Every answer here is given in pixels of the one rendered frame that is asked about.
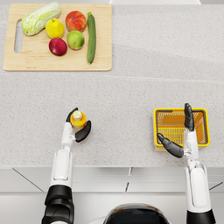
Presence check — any lemon tea bottle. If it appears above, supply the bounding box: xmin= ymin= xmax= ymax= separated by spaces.
xmin=70 ymin=110 xmax=88 ymax=132

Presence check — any yellow slatted basket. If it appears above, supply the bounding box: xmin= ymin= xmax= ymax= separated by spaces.
xmin=153 ymin=108 xmax=211 ymax=152

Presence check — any yellow lemon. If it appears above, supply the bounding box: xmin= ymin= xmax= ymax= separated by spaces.
xmin=45 ymin=17 xmax=66 ymax=40

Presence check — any wooden cutting board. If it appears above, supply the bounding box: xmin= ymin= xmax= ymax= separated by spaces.
xmin=3 ymin=3 xmax=113 ymax=73

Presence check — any dark round robot body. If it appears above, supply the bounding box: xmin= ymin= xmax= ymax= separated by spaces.
xmin=102 ymin=203 xmax=172 ymax=224

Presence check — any green apple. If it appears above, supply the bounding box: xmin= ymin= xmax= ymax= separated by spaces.
xmin=66 ymin=30 xmax=86 ymax=51

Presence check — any green cucumber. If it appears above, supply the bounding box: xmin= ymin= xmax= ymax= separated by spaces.
xmin=86 ymin=11 xmax=97 ymax=65

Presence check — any green napa cabbage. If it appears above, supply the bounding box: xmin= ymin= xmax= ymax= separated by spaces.
xmin=21 ymin=1 xmax=62 ymax=37

